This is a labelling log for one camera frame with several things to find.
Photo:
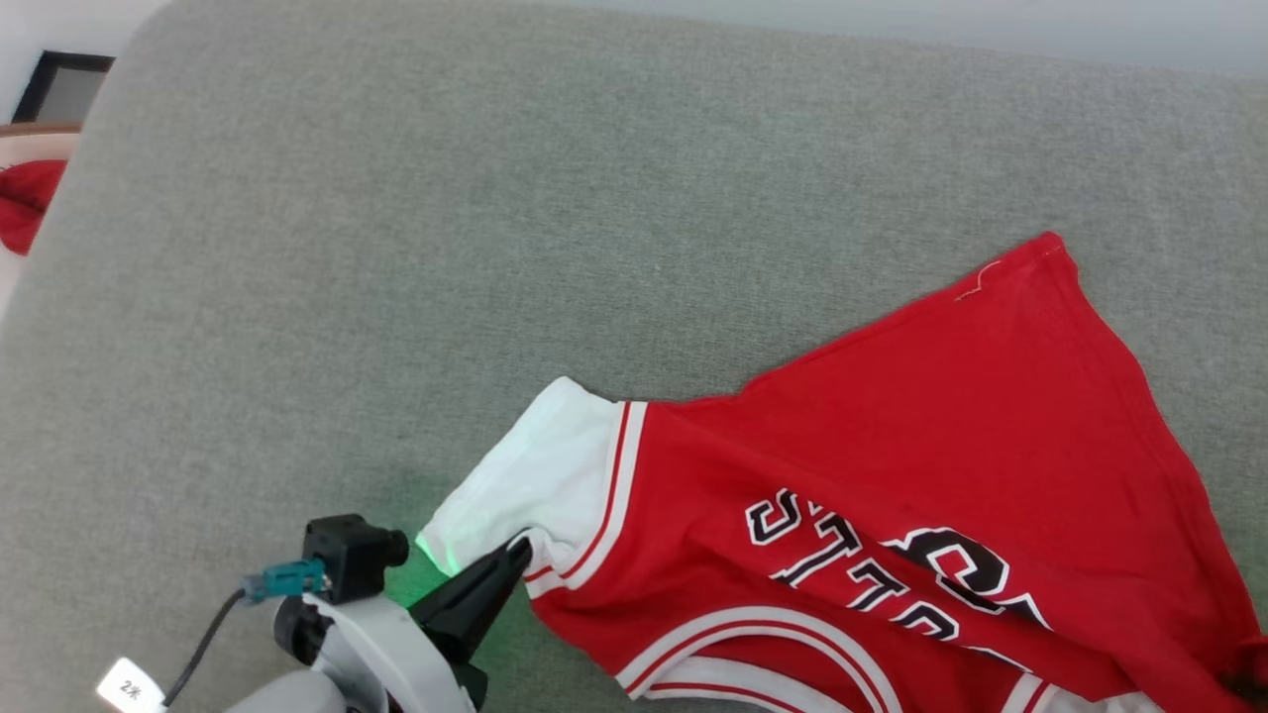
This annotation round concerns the black rectangular frame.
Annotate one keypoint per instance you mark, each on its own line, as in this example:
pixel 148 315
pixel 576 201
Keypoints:
pixel 64 94

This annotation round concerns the grey fabric sofa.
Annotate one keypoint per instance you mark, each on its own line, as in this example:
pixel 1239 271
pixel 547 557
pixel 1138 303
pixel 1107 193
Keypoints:
pixel 396 248

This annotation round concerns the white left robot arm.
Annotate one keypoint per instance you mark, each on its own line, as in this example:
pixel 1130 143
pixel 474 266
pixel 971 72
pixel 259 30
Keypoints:
pixel 287 698

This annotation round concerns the red cloth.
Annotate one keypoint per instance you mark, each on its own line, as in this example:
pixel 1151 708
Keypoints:
pixel 25 203

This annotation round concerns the teal left camera connector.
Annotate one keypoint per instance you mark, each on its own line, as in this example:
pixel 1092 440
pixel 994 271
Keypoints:
pixel 292 577

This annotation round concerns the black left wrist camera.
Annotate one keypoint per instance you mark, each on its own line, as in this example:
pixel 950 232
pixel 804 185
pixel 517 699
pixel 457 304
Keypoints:
pixel 347 555

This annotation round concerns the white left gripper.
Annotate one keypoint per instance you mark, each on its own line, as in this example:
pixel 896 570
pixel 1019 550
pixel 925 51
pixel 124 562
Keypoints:
pixel 396 644

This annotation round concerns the red basketball jersey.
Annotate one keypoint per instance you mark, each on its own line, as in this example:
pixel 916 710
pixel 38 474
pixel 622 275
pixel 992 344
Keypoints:
pixel 941 416

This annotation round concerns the beige basket with brown rim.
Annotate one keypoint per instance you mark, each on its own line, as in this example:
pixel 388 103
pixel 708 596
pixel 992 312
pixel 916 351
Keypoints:
pixel 40 149

